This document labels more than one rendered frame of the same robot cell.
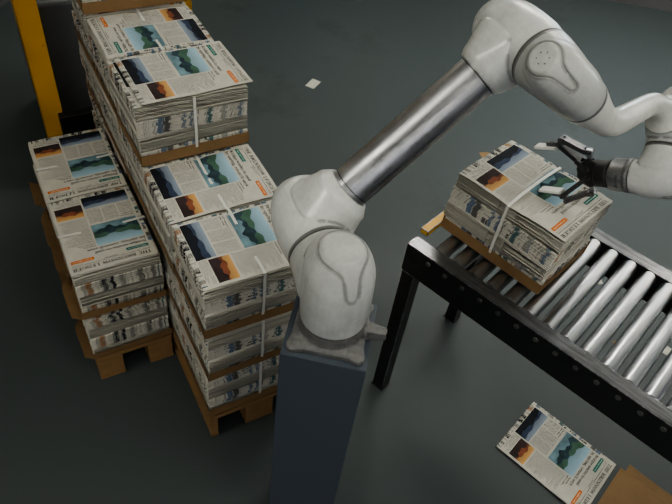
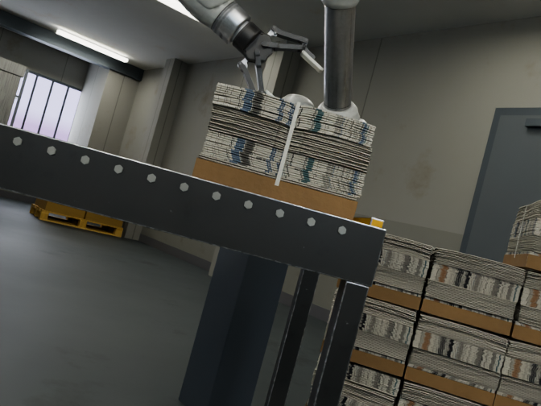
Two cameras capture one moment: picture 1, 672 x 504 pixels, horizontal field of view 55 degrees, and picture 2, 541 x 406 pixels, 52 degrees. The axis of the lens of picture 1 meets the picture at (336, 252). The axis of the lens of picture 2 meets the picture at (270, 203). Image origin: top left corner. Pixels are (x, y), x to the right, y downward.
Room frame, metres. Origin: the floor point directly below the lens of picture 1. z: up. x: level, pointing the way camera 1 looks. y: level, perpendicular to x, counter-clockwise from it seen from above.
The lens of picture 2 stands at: (2.58, -1.48, 0.74)
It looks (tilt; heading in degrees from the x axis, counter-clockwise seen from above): 2 degrees up; 138
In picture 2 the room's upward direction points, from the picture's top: 15 degrees clockwise
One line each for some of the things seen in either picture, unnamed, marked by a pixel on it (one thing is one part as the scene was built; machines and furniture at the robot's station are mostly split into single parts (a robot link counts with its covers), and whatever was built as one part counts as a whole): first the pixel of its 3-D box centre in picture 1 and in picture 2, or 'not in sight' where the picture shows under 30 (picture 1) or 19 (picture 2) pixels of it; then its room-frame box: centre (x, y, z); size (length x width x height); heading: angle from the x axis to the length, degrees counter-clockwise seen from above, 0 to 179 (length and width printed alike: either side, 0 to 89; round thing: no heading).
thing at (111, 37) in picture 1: (153, 59); not in sight; (2.05, 0.76, 0.95); 0.38 x 0.29 x 0.23; 124
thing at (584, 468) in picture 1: (556, 455); not in sight; (1.25, -0.95, 0.00); 0.37 x 0.28 x 0.01; 53
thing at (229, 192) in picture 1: (201, 240); (486, 383); (1.70, 0.52, 0.42); 1.17 x 0.39 x 0.83; 34
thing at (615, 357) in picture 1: (638, 327); not in sight; (1.27, -0.92, 0.77); 0.47 x 0.05 x 0.05; 143
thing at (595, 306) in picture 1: (599, 302); not in sight; (1.35, -0.82, 0.77); 0.47 x 0.05 x 0.05; 143
